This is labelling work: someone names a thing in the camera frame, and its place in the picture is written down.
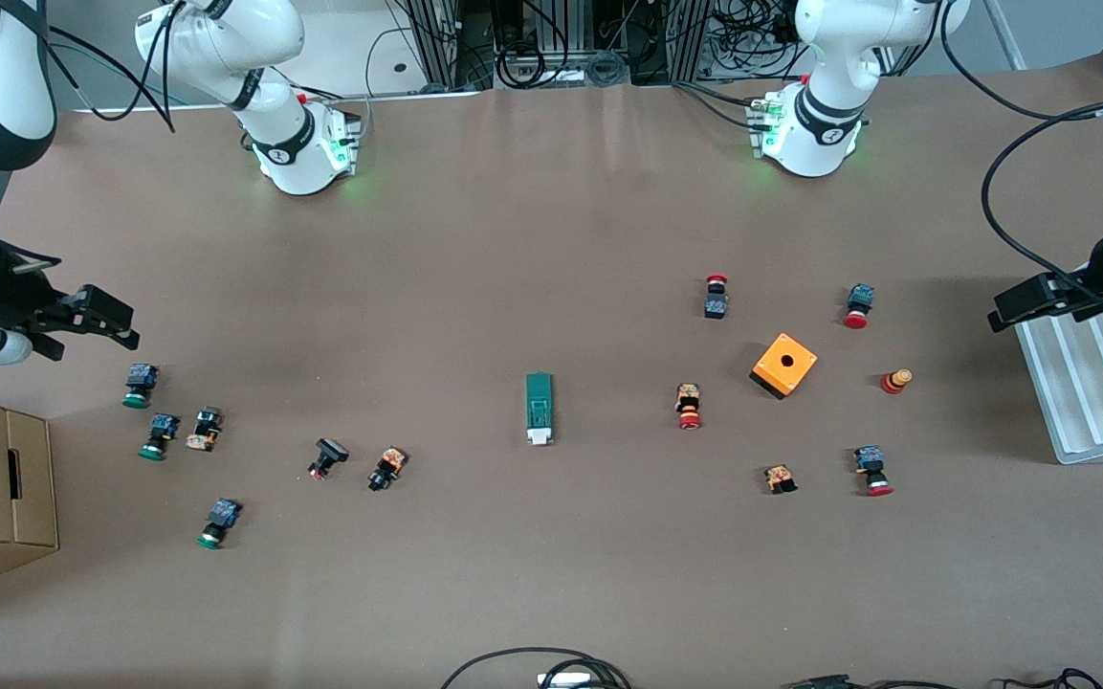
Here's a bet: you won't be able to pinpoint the green load switch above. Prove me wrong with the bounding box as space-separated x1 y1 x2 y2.
524 371 557 447

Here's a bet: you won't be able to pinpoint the green mushroom pushbutton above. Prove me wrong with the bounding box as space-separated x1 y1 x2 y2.
137 412 182 462
121 363 162 411
194 497 245 551

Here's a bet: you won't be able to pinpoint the white ridged tray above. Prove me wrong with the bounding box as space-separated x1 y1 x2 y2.
1010 287 1103 466

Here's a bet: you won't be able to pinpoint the red mushroom pushbutton blue block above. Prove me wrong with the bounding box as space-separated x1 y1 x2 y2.
842 282 877 331
851 444 895 499

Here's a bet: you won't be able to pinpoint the black square pushbutton red contacts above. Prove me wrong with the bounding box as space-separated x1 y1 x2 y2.
306 436 351 481

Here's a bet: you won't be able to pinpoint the red emergency stop orange block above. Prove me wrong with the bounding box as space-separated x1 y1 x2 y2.
673 382 705 433

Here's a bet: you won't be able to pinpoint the black equipment rack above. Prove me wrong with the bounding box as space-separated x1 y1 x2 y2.
403 0 717 92

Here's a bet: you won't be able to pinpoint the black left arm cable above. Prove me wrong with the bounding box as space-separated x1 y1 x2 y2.
938 0 1103 283

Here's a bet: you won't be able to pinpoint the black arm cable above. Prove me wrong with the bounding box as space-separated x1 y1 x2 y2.
0 0 177 269
938 0 1103 283

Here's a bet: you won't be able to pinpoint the black switch orange contact block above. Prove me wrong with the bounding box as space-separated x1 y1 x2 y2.
366 445 410 494
184 406 226 454

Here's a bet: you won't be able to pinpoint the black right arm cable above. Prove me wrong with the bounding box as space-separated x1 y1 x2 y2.
0 0 177 269

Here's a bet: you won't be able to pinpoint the orange button enclosure box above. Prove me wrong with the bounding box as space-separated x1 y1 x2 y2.
748 331 820 402

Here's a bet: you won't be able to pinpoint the grey frame post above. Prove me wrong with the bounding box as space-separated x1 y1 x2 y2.
980 0 1027 71

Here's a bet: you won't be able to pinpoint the tangled black cable bundle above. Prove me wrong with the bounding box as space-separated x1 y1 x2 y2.
704 0 805 82

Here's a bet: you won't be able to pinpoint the black cable with connector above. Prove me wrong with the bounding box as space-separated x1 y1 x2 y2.
781 668 1103 689

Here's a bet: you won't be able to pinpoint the black looped cable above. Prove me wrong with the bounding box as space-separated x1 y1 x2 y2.
441 648 633 689

